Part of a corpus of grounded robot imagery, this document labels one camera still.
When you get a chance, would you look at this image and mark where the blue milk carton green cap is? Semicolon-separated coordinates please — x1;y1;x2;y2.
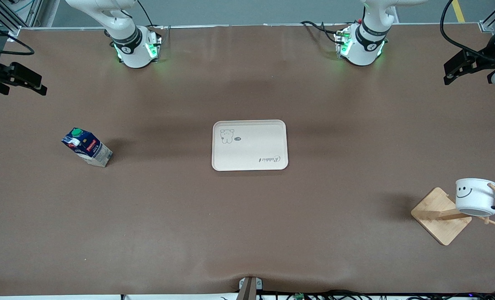
61;128;113;168

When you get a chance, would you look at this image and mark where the white smiley mug black handle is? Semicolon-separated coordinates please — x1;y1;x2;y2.
455;178;495;217

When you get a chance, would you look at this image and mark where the wooden cup rack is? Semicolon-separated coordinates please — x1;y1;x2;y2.
411;182;495;246

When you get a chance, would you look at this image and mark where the beige plastic tray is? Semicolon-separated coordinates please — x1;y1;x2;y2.
211;120;289;172

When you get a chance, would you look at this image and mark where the black right base cable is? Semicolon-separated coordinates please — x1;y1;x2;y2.
137;0;165;41

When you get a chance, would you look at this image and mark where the black base cable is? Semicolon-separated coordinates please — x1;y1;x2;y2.
137;0;165;41
301;21;341;43

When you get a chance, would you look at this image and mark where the black left base cable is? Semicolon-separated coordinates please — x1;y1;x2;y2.
301;21;341;43

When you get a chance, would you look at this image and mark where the black cable bundle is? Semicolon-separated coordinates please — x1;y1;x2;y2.
220;290;495;300

